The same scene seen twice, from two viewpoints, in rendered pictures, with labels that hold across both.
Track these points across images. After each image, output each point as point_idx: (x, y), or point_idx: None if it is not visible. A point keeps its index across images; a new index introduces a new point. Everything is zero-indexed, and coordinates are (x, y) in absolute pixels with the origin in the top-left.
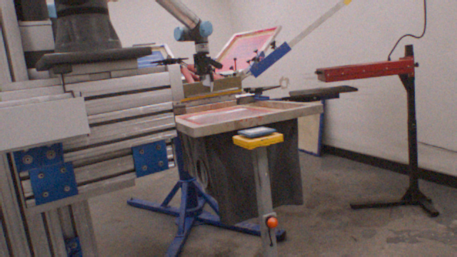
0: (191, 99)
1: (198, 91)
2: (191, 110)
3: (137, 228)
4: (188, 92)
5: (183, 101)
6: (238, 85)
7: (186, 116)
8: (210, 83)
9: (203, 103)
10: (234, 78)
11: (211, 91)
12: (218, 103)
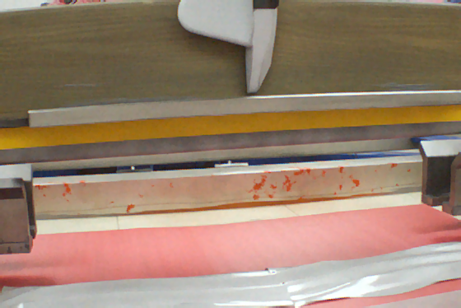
0: (76, 142)
1: (136, 75)
2: (128, 196)
3: None
4: (48, 80)
5: (6, 152)
6: (460, 72)
7: (62, 254)
8: (248, 17)
9: (221, 159)
10: (441, 20)
11: (255, 86)
12: (303, 173)
